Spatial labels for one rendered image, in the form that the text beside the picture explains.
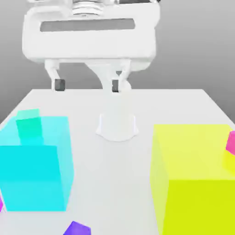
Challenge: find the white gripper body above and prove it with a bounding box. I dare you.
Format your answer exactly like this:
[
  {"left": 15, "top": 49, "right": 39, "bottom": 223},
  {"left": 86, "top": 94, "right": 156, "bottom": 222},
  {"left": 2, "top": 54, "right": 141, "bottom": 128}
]
[{"left": 22, "top": 3, "right": 161, "bottom": 72}]

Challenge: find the small green cube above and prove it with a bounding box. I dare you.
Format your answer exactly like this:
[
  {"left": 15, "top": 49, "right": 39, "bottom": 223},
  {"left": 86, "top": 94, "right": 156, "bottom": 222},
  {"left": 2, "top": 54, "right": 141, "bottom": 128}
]
[{"left": 16, "top": 108, "right": 45, "bottom": 146}]

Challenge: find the small pink cube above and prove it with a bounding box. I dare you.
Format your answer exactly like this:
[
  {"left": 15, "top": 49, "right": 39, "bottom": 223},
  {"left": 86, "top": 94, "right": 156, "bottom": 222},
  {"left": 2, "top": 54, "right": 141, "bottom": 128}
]
[{"left": 225, "top": 130, "right": 235, "bottom": 156}]

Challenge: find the small purple cube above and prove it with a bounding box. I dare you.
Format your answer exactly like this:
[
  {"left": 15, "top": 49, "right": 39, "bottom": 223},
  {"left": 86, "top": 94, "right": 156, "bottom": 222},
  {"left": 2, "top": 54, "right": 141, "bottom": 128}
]
[{"left": 63, "top": 220, "right": 92, "bottom": 235}]

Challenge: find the large cyan box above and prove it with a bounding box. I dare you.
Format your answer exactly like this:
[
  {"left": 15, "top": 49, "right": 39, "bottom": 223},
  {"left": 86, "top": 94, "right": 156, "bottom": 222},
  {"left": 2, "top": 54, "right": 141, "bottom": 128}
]
[{"left": 0, "top": 116, "right": 74, "bottom": 212}]

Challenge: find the large yellow box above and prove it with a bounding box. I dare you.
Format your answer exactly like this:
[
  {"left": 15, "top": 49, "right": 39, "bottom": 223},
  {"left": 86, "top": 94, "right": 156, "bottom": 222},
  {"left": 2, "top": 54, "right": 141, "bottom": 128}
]
[{"left": 149, "top": 123, "right": 235, "bottom": 235}]

